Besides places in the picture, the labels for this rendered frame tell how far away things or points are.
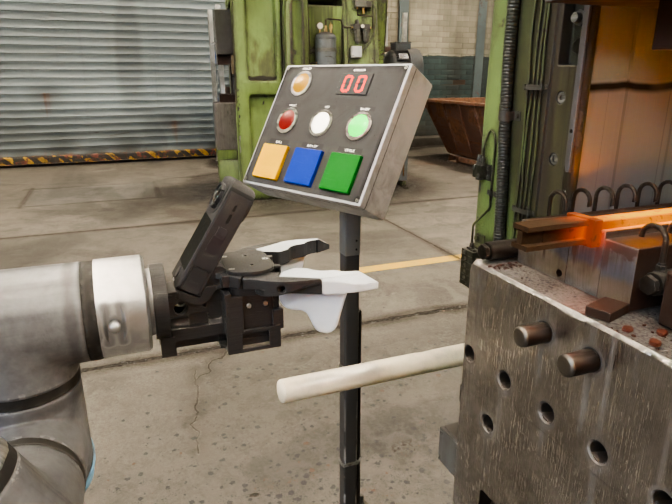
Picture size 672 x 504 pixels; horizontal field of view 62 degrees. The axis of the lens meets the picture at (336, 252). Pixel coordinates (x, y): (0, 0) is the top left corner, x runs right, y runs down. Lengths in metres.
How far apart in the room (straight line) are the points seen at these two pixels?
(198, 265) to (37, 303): 0.13
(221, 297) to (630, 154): 0.76
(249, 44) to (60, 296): 5.07
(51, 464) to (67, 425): 0.06
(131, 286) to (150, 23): 8.03
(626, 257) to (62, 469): 0.61
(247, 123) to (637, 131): 4.64
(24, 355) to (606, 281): 0.63
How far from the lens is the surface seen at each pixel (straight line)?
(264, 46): 5.52
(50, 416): 0.55
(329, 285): 0.51
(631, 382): 0.68
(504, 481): 0.92
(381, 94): 1.07
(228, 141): 5.72
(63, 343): 0.52
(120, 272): 0.52
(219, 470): 1.91
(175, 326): 0.55
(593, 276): 0.77
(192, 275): 0.53
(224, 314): 0.54
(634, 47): 1.04
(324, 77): 1.19
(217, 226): 0.52
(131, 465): 2.00
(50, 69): 8.47
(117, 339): 0.52
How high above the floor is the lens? 1.18
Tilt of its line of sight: 18 degrees down
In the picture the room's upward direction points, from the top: straight up
